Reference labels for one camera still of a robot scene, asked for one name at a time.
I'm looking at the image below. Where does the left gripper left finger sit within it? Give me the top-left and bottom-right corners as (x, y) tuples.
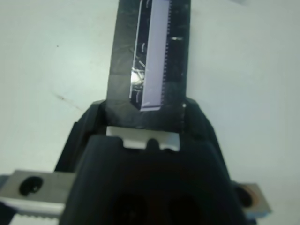
(55, 99), (109, 174)

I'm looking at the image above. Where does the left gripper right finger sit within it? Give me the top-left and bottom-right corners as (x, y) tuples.
(180, 100), (233, 181)

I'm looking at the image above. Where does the black glossy box lid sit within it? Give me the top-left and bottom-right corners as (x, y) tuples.
(106, 0), (192, 130)

